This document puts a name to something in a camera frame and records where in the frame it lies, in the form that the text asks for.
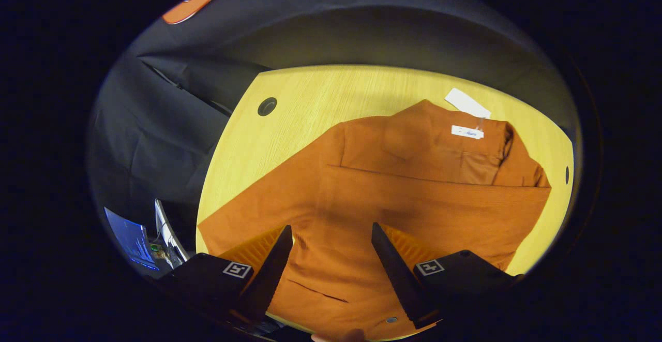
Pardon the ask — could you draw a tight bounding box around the orange button-up shirt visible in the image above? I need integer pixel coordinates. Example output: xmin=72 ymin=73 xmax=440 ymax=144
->
xmin=197 ymin=99 xmax=552 ymax=341

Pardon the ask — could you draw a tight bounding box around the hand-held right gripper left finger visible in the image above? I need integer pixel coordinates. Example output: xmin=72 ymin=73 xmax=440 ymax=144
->
xmin=158 ymin=225 xmax=294 ymax=327

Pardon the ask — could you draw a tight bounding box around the black backdrop cloth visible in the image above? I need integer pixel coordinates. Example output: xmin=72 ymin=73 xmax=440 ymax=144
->
xmin=87 ymin=0 xmax=577 ymax=280

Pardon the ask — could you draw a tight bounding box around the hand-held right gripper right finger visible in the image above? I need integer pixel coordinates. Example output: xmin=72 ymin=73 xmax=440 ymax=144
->
xmin=371 ymin=222 xmax=524 ymax=330

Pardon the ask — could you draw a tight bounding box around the white paper hang tag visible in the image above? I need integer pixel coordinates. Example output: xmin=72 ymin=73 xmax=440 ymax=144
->
xmin=445 ymin=87 xmax=492 ymax=120

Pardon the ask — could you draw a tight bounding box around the blue lit computer screen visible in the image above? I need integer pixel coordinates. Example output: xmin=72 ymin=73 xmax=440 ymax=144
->
xmin=103 ymin=206 xmax=161 ymax=271

